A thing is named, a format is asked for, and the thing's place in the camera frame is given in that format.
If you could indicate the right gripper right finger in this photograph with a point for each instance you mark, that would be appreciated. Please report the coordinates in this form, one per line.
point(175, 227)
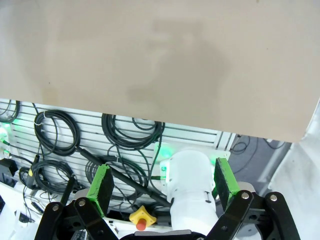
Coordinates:
point(225, 180)

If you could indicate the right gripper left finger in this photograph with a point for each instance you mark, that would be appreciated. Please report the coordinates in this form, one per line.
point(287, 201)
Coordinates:
point(100, 195)

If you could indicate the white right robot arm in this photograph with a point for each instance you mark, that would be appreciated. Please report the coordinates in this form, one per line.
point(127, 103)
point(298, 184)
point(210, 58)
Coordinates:
point(187, 175)

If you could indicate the yellow emergency stop button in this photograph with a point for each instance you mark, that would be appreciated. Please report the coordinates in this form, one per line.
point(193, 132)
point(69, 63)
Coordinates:
point(142, 213)

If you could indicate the white slotted mounting plate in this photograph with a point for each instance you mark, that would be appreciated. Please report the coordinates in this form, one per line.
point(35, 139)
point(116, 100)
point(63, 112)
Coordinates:
point(87, 130)

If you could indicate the white side panel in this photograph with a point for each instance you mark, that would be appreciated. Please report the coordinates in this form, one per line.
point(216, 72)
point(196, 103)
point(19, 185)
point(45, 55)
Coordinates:
point(295, 187)

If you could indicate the small black box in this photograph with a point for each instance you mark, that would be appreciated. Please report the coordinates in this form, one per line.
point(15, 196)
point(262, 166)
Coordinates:
point(7, 168)

